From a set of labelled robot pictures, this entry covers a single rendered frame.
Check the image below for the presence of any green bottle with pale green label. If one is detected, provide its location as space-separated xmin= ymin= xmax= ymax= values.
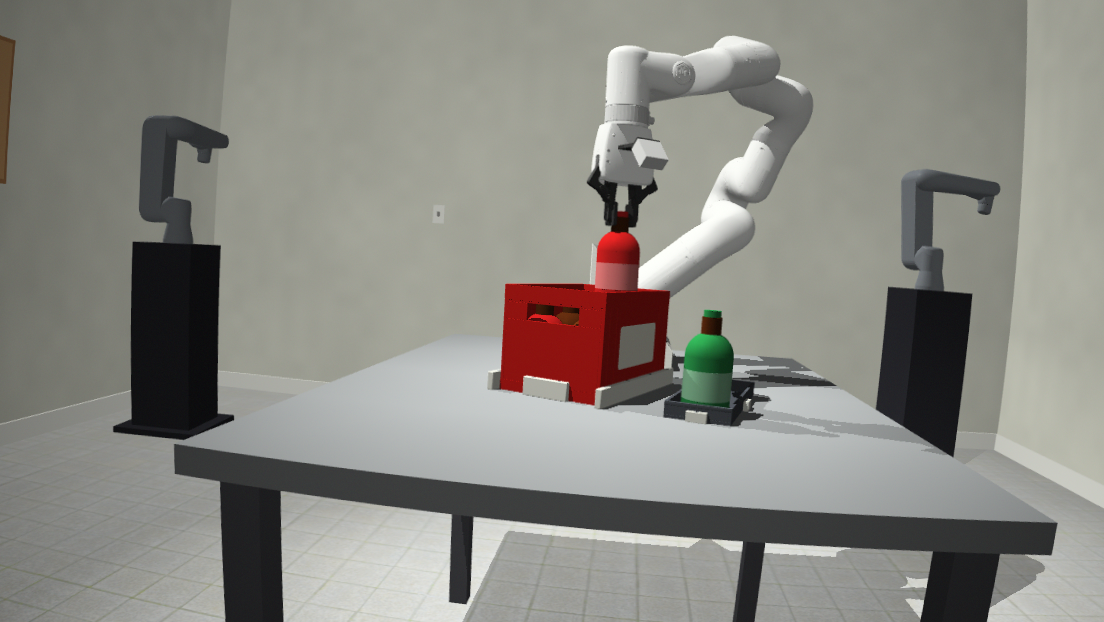
xmin=681 ymin=310 xmax=734 ymax=408

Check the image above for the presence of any brown bottle with cream cap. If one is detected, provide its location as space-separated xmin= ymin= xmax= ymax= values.
xmin=556 ymin=307 xmax=578 ymax=325

